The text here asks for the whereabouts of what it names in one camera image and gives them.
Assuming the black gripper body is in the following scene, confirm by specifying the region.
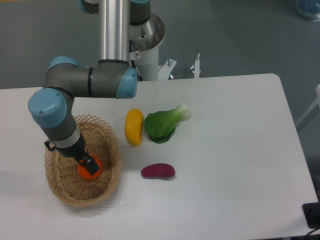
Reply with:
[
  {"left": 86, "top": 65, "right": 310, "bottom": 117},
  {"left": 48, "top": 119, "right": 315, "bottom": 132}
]
[{"left": 44, "top": 134, "right": 88, "bottom": 162}]

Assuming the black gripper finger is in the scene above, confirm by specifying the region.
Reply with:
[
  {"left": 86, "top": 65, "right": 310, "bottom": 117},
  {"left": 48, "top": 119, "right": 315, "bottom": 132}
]
[{"left": 79, "top": 155, "right": 100, "bottom": 176}]

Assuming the orange fruit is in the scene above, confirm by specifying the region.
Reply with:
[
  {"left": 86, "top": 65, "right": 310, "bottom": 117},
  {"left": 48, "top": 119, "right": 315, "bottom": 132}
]
[{"left": 77, "top": 155, "right": 103, "bottom": 180}]

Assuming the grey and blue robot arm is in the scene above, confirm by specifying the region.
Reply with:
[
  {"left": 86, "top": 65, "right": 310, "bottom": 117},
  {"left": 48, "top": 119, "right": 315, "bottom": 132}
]
[{"left": 28, "top": 0, "right": 151, "bottom": 175}]

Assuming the woven wicker basket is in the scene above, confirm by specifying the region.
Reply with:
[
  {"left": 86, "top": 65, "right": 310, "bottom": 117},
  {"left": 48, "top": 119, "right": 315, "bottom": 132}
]
[{"left": 44, "top": 114, "right": 122, "bottom": 208}]

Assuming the yellow mango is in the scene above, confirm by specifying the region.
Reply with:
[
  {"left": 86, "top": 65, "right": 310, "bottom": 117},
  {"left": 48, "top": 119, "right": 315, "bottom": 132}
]
[{"left": 124, "top": 108, "right": 144, "bottom": 147}]

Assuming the purple sweet potato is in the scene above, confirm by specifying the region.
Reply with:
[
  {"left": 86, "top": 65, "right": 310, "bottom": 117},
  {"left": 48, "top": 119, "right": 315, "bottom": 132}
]
[{"left": 140, "top": 163, "right": 176, "bottom": 179}]

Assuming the green bok choy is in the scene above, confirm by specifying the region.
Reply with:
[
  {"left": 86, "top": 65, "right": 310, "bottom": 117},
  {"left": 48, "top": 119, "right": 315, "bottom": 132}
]
[{"left": 143, "top": 103, "right": 190, "bottom": 144}]

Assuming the black device at table edge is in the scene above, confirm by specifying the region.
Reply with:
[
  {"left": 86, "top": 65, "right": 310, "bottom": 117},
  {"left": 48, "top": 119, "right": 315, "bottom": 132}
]
[{"left": 302, "top": 202, "right": 320, "bottom": 229}]

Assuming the blue object in bag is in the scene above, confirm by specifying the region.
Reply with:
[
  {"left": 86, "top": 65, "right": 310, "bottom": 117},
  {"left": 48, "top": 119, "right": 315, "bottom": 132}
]
[{"left": 295, "top": 0, "right": 320, "bottom": 22}]

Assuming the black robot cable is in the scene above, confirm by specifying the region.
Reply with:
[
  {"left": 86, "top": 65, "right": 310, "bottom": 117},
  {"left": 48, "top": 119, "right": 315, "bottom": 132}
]
[{"left": 129, "top": 58, "right": 146, "bottom": 82}]

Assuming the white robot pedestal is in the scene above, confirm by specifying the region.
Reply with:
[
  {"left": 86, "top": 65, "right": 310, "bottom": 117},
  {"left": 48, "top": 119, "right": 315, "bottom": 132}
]
[{"left": 128, "top": 12, "right": 203, "bottom": 82}]

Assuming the white frame at right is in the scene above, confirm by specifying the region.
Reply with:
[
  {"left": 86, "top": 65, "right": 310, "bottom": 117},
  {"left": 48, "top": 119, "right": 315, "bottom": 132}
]
[{"left": 295, "top": 84, "right": 320, "bottom": 132}]

